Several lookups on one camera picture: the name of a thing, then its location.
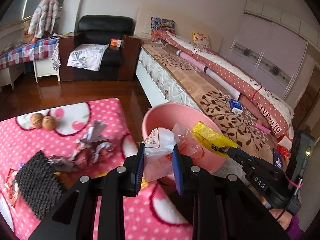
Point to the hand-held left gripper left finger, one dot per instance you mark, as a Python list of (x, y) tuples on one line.
[(140, 170)]

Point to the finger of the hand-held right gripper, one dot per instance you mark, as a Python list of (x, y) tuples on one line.
[(246, 153), (237, 158)]

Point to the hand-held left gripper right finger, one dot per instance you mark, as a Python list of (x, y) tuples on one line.
[(176, 172)]

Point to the white printed plastic bag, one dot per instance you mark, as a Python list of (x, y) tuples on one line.
[(160, 142)]

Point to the yellow plastic wrapper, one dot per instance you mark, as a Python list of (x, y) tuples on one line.
[(207, 135)]

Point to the pink plastic basin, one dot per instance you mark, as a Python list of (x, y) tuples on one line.
[(160, 115)]

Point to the person's right forearm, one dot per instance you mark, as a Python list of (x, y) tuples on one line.
[(295, 230)]

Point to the pink stick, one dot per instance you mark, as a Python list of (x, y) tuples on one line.
[(263, 128)]

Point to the red plastic bag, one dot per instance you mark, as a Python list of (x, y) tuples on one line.
[(285, 151)]

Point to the clear pink plastic bag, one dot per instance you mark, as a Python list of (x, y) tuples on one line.
[(187, 140)]

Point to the crumpled brown foil wrapper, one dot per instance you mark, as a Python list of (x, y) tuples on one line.
[(100, 152)]

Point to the blue and white box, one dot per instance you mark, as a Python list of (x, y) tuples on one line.
[(235, 105)]

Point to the crumpled white paper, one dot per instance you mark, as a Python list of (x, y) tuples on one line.
[(93, 132)]

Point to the pink polka-dot blanket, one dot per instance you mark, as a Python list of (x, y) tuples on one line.
[(105, 110)]

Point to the red polka-dot quilt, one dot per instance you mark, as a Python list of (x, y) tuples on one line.
[(237, 75)]

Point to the bed with brown leaf cover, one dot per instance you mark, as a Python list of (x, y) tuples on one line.
[(200, 85)]

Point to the white bed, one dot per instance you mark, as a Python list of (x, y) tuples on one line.
[(160, 72)]

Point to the brown walnut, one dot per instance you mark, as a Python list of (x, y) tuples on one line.
[(37, 120), (48, 123)]

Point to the dark grey knitted cloth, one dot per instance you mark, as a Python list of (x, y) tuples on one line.
[(37, 187)]

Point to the pink and white rolled mat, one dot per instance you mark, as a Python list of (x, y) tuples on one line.
[(190, 58)]

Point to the white wardrobe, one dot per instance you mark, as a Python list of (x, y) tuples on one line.
[(262, 42)]

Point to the yellow floral pillow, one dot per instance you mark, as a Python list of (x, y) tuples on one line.
[(201, 38)]

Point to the white floral cloth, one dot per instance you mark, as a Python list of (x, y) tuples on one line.
[(85, 55)]

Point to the orange cardboard box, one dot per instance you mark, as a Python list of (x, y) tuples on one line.
[(115, 43)]

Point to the clear orange-edged wrapper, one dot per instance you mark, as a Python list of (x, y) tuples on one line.
[(10, 180)]

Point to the white cabinet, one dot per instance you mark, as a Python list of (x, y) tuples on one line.
[(46, 67)]

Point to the colourful cartoon pillow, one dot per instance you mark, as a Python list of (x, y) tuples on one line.
[(162, 25)]

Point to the black leather armchair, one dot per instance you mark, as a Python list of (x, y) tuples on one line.
[(105, 25)]

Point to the white desk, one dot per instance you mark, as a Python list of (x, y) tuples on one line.
[(10, 76)]

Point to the checkered tablecloth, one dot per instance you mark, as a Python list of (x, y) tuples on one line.
[(25, 51)]

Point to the beige printed sack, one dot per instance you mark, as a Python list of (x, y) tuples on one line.
[(27, 31)]

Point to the hanging pastel padded jacket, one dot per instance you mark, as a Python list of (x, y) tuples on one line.
[(45, 12)]

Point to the window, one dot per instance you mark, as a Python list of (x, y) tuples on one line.
[(17, 7)]

